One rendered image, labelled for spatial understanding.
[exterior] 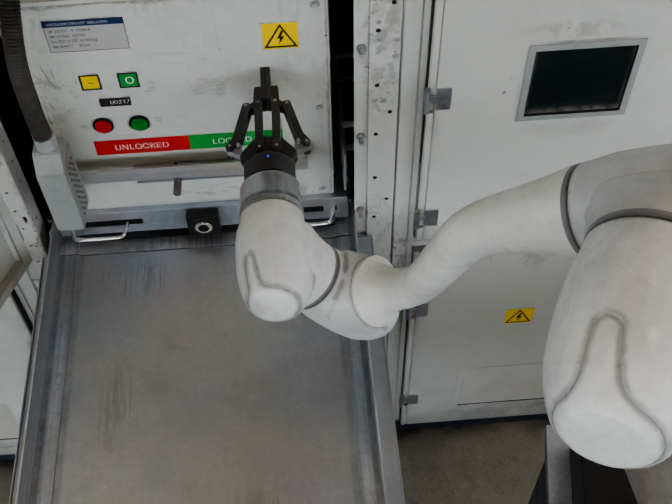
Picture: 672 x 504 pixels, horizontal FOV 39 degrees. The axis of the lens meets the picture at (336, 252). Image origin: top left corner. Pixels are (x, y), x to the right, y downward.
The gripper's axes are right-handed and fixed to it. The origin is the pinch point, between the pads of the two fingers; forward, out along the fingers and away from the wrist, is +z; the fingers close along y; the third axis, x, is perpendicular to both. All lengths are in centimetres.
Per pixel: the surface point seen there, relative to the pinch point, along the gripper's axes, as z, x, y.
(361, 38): -0.5, 9.3, 15.0
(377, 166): -0.9, -19.1, 17.8
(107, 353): -23, -38, -31
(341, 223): 1.9, -38.0, 11.5
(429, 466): -12, -123, 32
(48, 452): -41, -38, -40
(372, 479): -50, -38, 12
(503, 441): -7, -123, 52
